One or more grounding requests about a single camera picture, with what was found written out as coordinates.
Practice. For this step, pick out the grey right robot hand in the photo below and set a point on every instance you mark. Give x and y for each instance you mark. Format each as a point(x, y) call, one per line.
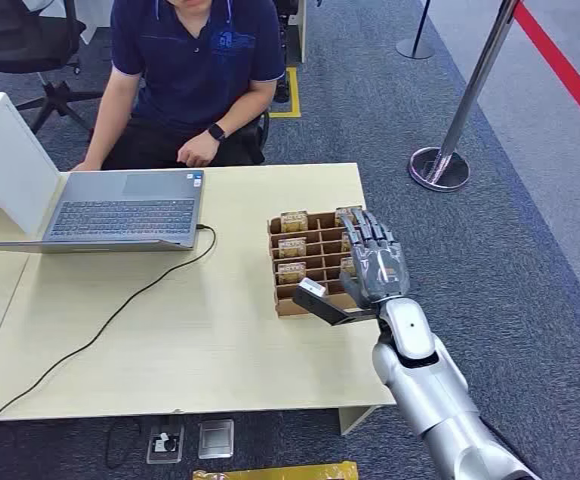
point(377, 268)

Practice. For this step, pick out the person's left forearm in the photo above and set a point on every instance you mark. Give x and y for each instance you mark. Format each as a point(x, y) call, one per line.
point(248, 106)

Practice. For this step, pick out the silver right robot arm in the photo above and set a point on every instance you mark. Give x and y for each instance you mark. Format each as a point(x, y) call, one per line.
point(430, 391)

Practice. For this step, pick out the person's right forearm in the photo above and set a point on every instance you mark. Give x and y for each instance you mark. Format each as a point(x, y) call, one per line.
point(113, 116)

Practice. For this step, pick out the card with gold print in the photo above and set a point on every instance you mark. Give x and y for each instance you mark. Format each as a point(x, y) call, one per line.
point(294, 222)
point(291, 248)
point(291, 273)
point(343, 214)
point(346, 264)
point(345, 242)

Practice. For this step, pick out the brown cardboard card organizer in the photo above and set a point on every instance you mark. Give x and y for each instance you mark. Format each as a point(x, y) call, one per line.
point(315, 262)

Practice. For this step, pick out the black seat of person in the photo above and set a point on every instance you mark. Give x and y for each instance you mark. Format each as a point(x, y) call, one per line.
point(256, 136)

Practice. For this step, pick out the person's left hand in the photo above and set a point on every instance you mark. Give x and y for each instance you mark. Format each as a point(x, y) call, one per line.
point(197, 150)

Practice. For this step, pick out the person's hand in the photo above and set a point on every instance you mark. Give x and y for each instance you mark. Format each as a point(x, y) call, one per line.
point(197, 150)
point(86, 166)

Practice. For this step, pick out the person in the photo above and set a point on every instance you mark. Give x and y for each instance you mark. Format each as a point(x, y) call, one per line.
point(195, 73)

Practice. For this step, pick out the person's right hand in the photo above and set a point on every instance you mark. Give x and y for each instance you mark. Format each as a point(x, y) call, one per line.
point(86, 166)

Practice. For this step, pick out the pale wooden desk leg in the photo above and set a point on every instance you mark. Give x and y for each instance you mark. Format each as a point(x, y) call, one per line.
point(357, 417)

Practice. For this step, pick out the yellow foil strip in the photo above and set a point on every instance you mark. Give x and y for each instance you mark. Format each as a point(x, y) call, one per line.
point(280, 472)

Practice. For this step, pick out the black wrist watch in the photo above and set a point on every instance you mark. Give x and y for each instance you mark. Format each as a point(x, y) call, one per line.
point(216, 132)

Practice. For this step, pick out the white cabinet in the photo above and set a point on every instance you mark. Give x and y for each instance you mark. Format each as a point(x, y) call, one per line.
point(297, 23)

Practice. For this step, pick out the metal floor cover plate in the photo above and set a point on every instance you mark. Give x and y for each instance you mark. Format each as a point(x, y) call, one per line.
point(216, 438)

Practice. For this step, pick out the red barrier belt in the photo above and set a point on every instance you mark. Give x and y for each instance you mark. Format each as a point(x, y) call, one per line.
point(565, 69)

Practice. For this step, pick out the floor power socket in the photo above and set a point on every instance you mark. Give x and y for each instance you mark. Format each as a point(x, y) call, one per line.
point(165, 444)

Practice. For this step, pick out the grey open laptop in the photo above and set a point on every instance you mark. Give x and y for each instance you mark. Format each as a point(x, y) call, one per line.
point(125, 215)

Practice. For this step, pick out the white box stand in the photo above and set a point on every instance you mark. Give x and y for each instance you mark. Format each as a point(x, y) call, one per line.
point(8, 159)

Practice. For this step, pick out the black office chair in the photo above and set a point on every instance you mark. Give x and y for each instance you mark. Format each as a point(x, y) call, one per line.
point(35, 46)

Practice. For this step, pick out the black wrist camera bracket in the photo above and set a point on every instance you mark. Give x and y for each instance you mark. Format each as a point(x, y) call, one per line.
point(326, 308)

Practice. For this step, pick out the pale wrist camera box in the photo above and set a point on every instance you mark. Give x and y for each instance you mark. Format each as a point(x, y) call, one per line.
point(312, 287)

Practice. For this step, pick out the chrome stanchion post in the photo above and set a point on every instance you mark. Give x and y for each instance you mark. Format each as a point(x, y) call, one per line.
point(452, 126)

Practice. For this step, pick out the dark stanchion post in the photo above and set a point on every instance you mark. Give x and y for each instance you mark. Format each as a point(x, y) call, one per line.
point(416, 41)

